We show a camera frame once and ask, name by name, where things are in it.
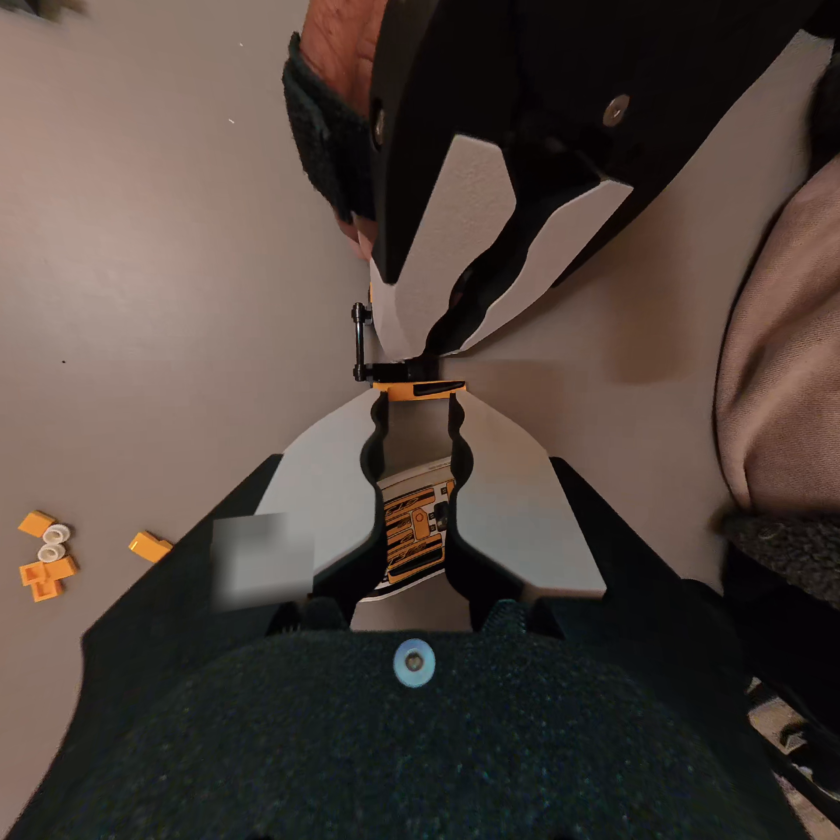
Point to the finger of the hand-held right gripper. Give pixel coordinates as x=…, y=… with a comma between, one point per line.
x=453, y=223
x=558, y=256

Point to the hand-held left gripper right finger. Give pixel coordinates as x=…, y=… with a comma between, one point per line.
x=525, y=512

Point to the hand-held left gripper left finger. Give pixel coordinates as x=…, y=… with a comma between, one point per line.
x=328, y=472

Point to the lego sticker sheet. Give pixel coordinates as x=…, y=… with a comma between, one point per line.
x=410, y=525

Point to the orange black lego sub-assembly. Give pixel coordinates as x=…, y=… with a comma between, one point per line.
x=400, y=392

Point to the scattered small lego pieces group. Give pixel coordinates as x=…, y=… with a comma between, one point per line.
x=39, y=577

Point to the person's right hand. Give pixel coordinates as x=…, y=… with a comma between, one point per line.
x=341, y=39

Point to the beige hoodie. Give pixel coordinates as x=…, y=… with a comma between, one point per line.
x=781, y=361

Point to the dark fleece jacket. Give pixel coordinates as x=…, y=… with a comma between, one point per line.
x=787, y=551

